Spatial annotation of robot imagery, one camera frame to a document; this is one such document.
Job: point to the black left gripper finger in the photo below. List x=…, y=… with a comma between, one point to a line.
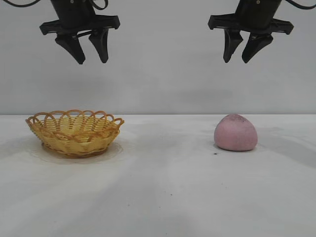
x=74, y=49
x=100, y=44

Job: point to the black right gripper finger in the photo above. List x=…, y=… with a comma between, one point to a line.
x=256, y=48
x=230, y=44

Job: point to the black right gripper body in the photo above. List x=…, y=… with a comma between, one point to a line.
x=254, y=14

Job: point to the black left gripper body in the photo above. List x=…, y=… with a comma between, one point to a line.
x=74, y=14

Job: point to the yellow woven wicker basket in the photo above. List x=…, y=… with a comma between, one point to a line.
x=74, y=134

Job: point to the pink peach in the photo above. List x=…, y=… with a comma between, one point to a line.
x=235, y=133

